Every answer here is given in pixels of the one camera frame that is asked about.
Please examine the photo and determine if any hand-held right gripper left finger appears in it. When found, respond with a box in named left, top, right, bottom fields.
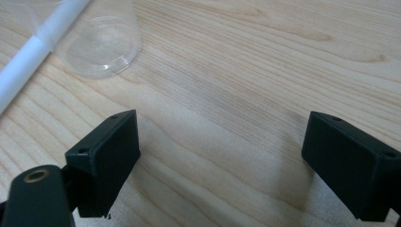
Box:
left=64, top=109, right=142, bottom=218

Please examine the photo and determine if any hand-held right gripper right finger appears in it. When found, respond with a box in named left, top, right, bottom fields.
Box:
left=301, top=110, right=401, bottom=222

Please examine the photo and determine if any clear plastic cup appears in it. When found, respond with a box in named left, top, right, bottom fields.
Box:
left=27, top=0, right=143, bottom=80

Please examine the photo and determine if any white straw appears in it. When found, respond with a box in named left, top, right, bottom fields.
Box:
left=0, top=0, right=93, bottom=116

